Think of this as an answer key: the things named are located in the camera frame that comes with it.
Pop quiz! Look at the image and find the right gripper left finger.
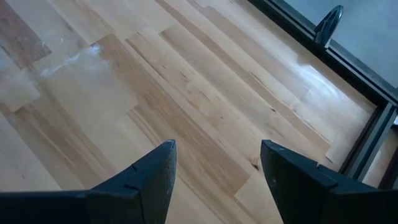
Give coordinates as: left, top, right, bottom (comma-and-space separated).
0, 139, 177, 224

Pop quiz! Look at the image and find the black metal table frame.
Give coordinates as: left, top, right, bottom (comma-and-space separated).
248, 0, 398, 190

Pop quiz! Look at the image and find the black table clamp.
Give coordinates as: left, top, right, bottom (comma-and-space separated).
313, 4, 345, 49

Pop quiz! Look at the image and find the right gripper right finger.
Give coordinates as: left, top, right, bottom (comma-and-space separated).
260, 139, 398, 224

